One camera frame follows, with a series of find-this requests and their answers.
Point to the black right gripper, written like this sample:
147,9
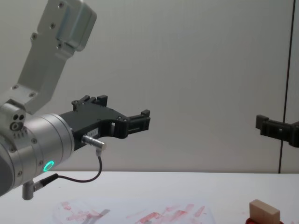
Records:
294,135

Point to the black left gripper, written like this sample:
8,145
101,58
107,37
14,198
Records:
93,119

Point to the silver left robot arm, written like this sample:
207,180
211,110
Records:
46,140

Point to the pale wooden block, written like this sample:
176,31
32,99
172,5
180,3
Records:
264,212

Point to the red base under block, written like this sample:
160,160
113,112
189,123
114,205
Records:
248,220

